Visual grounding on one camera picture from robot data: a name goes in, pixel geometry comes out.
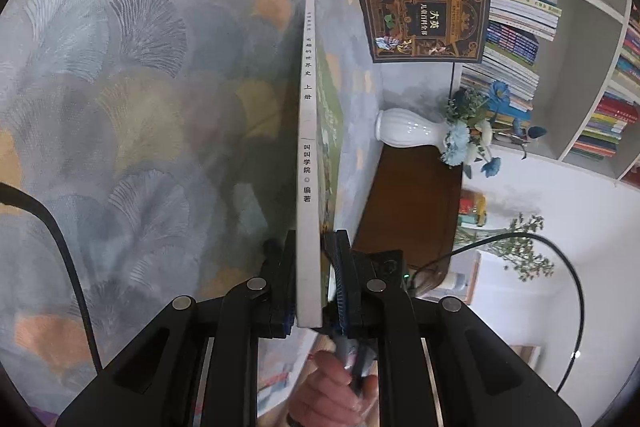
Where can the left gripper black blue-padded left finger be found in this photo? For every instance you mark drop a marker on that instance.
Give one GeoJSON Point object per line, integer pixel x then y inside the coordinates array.
{"type": "Point", "coordinates": [196, 362]}

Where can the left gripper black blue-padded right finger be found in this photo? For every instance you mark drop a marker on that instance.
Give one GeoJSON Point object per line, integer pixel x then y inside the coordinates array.
{"type": "Point", "coordinates": [438, 363]}

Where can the green cover book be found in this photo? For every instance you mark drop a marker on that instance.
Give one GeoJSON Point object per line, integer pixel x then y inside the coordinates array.
{"type": "Point", "coordinates": [319, 144]}

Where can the person's hand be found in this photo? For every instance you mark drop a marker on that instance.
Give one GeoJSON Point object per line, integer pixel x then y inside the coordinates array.
{"type": "Point", "coordinates": [325, 399]}

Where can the green sprig plant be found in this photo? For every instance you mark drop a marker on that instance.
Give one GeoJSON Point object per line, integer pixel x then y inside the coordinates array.
{"type": "Point", "coordinates": [518, 254]}

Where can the colourful jars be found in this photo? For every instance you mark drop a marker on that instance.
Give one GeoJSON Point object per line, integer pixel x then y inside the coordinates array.
{"type": "Point", "coordinates": [472, 208]}

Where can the dark wooden cabinet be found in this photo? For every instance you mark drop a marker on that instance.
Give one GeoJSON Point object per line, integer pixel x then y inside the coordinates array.
{"type": "Point", "coordinates": [412, 207]}

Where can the blue artificial flowers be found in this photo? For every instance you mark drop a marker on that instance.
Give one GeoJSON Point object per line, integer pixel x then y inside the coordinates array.
{"type": "Point", "coordinates": [476, 119]}

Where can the white ceramic vase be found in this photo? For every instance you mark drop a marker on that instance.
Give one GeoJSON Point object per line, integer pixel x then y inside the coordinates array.
{"type": "Point", "coordinates": [400, 128]}

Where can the grey leaf-pattern tablecloth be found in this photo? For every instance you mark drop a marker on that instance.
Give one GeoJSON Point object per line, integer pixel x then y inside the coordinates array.
{"type": "Point", "coordinates": [161, 135]}

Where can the white bookshelf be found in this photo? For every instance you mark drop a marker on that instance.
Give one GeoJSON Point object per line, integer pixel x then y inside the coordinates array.
{"type": "Point", "coordinates": [565, 62]}

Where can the lower dark ornate book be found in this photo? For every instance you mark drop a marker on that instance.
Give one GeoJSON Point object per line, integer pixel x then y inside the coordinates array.
{"type": "Point", "coordinates": [416, 31]}

